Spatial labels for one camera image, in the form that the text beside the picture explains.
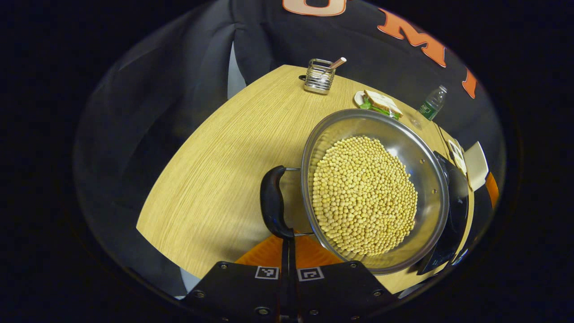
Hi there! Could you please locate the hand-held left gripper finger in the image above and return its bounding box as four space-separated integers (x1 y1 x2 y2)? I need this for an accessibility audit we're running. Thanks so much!
289 234 398 323
179 234 290 323

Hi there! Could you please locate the black induction cooktop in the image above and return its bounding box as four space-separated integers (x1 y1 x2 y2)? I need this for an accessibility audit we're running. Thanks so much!
416 151 494 276

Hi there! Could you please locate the large pile of soybeans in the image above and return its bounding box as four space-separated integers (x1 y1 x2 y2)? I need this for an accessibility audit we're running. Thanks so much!
311 136 419 257

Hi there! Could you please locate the stainless steel pot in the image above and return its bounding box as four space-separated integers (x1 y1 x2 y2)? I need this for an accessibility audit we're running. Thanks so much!
259 109 451 275

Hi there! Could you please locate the white toaster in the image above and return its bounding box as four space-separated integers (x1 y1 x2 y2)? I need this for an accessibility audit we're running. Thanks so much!
463 141 490 192

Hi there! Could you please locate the white divided plate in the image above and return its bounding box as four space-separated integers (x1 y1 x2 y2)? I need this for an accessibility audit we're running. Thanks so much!
448 139 468 176

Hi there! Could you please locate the clear plastic water bottle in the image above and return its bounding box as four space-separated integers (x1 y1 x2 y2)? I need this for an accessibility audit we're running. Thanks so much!
418 85 448 121

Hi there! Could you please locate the small white plate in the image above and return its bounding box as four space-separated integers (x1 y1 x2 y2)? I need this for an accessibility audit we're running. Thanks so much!
354 91 404 121

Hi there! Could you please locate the black backdrop cloth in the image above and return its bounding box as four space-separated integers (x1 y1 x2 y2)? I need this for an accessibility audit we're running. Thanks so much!
74 0 507 297

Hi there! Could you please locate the black cooktop power cable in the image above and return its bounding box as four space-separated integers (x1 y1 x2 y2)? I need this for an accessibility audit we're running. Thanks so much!
437 126 454 149

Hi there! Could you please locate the metal wire utensil holder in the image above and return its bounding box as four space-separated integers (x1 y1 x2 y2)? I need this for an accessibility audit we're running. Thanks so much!
303 58 336 95

